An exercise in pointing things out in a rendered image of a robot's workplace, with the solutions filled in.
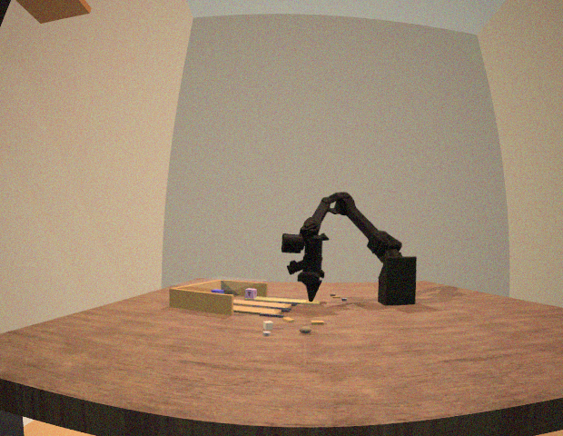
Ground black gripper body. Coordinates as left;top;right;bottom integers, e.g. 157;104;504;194
298;254;324;282

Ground pale yellow strip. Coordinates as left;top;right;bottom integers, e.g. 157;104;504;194
244;297;320;305

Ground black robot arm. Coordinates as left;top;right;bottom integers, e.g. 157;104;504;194
281;192;402;275

